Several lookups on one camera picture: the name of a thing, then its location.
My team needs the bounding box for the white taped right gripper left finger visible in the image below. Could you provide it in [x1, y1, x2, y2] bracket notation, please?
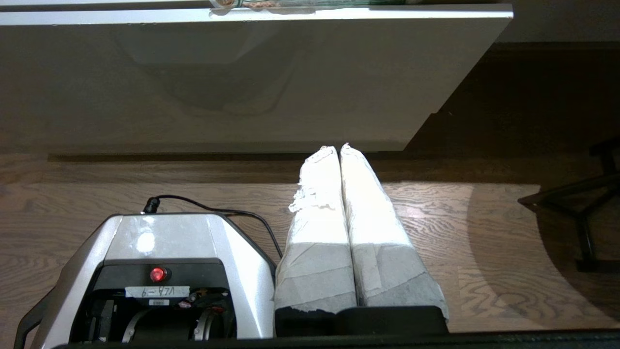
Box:
[274, 145, 358, 334]

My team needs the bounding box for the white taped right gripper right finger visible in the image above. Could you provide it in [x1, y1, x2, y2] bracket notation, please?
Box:
[340, 143, 450, 334]

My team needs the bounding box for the glossy white drawer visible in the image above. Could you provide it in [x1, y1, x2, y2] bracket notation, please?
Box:
[0, 4, 514, 155]

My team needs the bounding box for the green printed snack bag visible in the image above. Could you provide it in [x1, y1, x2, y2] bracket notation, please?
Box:
[210, 0, 408, 9]

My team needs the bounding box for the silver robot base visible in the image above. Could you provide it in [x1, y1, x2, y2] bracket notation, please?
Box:
[15, 212, 278, 349]

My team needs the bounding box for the black base cable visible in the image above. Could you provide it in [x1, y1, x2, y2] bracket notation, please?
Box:
[143, 195, 284, 258]

